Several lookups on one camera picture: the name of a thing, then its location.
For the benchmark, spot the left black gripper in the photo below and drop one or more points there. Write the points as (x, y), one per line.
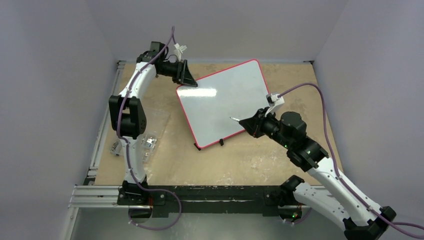
(183, 76)

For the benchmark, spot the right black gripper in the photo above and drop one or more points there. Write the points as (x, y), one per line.
(258, 122)

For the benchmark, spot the pink framed whiteboard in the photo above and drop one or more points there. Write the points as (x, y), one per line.
(237, 91)

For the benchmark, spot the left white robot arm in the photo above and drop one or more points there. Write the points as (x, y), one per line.
(128, 118)

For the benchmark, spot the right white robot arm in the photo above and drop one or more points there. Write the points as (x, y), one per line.
(345, 205)

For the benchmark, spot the clear plastic parts box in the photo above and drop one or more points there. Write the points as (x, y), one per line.
(156, 123)

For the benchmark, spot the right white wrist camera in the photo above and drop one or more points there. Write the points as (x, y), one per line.
(275, 102)

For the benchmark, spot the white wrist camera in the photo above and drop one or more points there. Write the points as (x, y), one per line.
(275, 102)
(178, 51)

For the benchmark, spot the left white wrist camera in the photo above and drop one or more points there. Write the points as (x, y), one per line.
(178, 51)

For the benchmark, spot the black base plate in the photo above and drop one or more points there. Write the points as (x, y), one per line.
(266, 200)

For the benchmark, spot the aluminium rail frame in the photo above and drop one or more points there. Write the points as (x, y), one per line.
(241, 161)

